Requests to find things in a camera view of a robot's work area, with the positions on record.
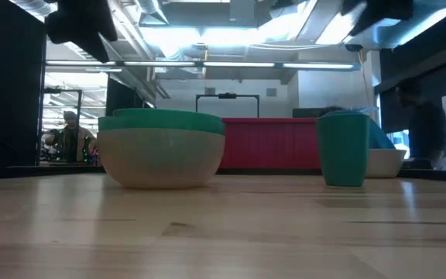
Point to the black metal frame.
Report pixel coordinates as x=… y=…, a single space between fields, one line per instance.
x=227 y=96

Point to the black ceiling camera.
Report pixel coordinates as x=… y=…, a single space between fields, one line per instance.
x=353 y=48

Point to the white bowl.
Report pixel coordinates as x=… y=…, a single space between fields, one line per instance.
x=385 y=163

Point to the green plastic cup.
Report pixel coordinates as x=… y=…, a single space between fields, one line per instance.
x=343 y=151

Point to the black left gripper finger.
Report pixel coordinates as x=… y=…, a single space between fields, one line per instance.
x=60 y=31
x=99 y=42

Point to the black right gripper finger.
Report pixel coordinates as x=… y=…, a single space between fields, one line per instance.
x=352 y=5
x=364 y=24

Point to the silver ceiling duct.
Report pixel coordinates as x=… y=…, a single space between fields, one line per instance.
x=151 y=9

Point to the ceiling light bar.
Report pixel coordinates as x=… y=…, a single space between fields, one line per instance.
x=79 y=63
x=159 y=64
x=238 y=64
x=318 y=66

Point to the pale pink bowl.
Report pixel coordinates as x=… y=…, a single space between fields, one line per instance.
x=161 y=160

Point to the green bowl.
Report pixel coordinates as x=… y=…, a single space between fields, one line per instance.
x=161 y=123

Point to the black side panel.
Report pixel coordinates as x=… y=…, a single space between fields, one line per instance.
x=6 y=97

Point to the black room partition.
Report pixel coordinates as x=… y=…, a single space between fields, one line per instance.
x=120 y=97

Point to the red plastic bin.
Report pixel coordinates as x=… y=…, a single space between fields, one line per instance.
x=269 y=143

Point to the person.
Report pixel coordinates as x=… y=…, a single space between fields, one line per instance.
x=70 y=141
x=426 y=128

